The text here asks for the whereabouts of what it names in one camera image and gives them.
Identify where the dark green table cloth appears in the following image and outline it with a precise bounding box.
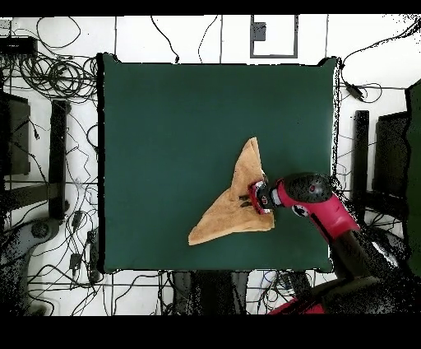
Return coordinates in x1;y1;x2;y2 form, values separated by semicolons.
96;52;341;274

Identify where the grey floor frame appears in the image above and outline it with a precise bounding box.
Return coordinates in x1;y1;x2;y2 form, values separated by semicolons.
249;14;299;59

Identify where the pedestal leg with round foot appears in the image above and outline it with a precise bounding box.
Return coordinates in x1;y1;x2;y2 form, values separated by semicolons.
0;217;62;315

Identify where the large black box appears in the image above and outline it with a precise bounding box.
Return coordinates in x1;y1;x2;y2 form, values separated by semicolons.
373;110;410;198
0;92;31;176

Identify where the black power adapter with cable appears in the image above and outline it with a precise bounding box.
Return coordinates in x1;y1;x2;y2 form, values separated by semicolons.
344;81;366;102

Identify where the orange terry towel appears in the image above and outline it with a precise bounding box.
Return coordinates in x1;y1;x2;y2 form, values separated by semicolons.
187;137;275;247

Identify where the long black cable with plug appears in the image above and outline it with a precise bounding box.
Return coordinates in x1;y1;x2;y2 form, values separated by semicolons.
150;14;181;64

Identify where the black cable coil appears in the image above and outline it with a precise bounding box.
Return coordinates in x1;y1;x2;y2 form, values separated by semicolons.
17;54;99;100

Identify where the small grey box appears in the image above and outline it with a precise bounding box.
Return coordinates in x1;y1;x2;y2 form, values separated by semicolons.
252;21;267;42

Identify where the flat black device box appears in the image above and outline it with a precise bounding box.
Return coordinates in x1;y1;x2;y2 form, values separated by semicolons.
0;36;38;56

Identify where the black stand bar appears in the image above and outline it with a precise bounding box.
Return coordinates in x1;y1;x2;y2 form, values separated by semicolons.
349;109;370;225
48;99;71;221

